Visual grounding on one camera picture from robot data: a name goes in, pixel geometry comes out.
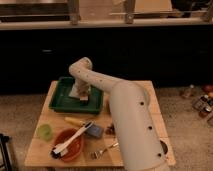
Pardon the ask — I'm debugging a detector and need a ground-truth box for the wooden block eraser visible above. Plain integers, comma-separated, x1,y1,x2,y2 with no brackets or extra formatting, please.
80,95,89,102

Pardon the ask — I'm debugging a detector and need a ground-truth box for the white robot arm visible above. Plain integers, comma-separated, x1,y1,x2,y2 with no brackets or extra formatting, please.
69,57,170,171

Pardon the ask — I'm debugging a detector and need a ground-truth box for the green plastic tray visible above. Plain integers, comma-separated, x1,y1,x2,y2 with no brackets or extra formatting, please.
49,77,103,115

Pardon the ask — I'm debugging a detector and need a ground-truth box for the blue grey sponge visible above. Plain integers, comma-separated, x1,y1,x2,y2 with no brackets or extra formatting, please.
86,124,104,139

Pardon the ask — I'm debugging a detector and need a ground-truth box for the pile of dried red bits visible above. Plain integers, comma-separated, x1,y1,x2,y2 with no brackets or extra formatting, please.
106,124,115,135

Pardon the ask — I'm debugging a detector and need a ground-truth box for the wooden table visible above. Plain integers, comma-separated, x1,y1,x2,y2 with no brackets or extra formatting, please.
24,80,177,168

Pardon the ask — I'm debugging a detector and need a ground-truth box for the small green cup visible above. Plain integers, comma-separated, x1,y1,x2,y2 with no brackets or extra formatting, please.
36,124,52,141

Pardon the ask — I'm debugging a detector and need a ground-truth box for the orange bowl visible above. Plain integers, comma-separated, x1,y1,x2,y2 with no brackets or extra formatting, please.
51,128,84,162

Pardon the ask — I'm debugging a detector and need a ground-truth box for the silver fork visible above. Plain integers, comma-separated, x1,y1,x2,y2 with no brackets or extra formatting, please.
90,143,118,159

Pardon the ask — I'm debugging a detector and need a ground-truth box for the black stand on floor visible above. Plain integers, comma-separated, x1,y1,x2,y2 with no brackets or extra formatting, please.
0,133,13,171

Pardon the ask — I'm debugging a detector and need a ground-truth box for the dark cabinet counter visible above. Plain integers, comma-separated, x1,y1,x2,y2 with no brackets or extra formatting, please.
0,25,213,93

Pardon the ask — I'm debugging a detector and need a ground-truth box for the metal cup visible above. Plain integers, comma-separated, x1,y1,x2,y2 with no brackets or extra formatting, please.
160,140,168,154

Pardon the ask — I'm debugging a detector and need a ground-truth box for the white handled brush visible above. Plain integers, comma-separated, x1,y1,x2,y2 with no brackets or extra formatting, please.
51,121,93,159

